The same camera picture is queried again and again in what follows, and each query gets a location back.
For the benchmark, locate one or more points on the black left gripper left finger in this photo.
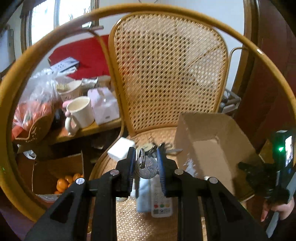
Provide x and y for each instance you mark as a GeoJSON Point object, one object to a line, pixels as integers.
{"type": "Point", "coordinates": [126, 169]}

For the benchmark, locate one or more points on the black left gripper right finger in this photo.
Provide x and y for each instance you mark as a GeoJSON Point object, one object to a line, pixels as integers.
{"type": "Point", "coordinates": [225, 217]}

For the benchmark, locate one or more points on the white fan remote control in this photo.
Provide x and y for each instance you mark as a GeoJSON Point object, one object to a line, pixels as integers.
{"type": "Point", "coordinates": [144, 196]}

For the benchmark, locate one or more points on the white tv remote coloured buttons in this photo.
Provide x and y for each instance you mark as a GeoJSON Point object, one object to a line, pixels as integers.
{"type": "Point", "coordinates": [161, 206]}

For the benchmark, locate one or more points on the white power adapter cube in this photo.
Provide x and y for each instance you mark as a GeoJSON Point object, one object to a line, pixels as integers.
{"type": "Point", "coordinates": [120, 149]}

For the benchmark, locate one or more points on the brown cardboard box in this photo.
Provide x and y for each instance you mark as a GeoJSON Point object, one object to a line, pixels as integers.
{"type": "Point", "coordinates": [212, 145]}

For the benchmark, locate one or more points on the brass and silver keys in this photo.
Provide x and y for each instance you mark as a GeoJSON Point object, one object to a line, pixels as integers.
{"type": "Point", "coordinates": [146, 167]}

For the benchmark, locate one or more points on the person's right hand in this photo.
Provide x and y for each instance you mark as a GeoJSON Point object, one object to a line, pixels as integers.
{"type": "Point", "coordinates": [284, 210]}

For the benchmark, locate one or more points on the cardboard box of oranges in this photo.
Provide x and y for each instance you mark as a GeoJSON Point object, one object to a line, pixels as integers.
{"type": "Point", "coordinates": [45, 175]}

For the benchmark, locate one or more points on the wooden side table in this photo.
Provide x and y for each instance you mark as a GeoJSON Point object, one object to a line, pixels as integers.
{"type": "Point", "coordinates": [61, 135]}

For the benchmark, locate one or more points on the woven brown basket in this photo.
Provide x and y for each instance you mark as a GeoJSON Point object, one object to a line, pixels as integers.
{"type": "Point", "coordinates": [35, 134]}

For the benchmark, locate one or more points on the cream ceramic mug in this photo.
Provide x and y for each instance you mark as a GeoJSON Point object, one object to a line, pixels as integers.
{"type": "Point", "coordinates": [78, 114]}

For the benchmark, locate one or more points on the plastic bag of oranges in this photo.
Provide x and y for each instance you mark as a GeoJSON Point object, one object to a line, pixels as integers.
{"type": "Point", "coordinates": [38, 99]}

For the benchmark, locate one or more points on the paper cup with sticks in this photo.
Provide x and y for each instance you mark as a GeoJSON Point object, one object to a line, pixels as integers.
{"type": "Point", "coordinates": [71, 90]}

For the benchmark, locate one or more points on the red cloth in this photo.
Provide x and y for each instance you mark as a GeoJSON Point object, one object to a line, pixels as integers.
{"type": "Point", "coordinates": [88, 52]}

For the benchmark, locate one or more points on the grey remote on red cloth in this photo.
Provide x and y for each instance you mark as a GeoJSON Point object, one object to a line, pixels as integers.
{"type": "Point", "coordinates": [65, 64]}

